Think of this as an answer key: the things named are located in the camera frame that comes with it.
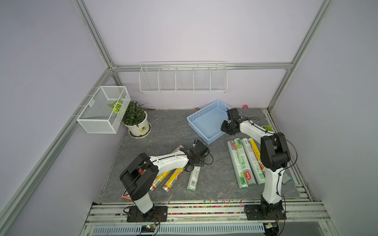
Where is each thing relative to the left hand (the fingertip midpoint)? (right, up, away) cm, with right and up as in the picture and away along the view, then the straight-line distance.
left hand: (199, 161), depth 88 cm
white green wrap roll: (-3, -8, -7) cm, 11 cm away
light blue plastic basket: (+7, +24, +26) cm, 36 cm away
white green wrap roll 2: (+23, -5, -6) cm, 24 cm away
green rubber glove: (+51, -9, -3) cm, 52 cm away
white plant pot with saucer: (-39, +19, +13) cm, 45 cm away
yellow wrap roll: (-15, -8, -7) cm, 18 cm away
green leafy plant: (-41, +29, +4) cm, 50 cm away
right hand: (+16, +20, +13) cm, 29 cm away
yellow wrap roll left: (-22, -9, -6) cm, 24 cm away
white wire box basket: (-54, +30, -5) cm, 62 cm away
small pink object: (+41, +38, +35) cm, 66 cm away
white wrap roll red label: (+28, -6, -6) cm, 29 cm away
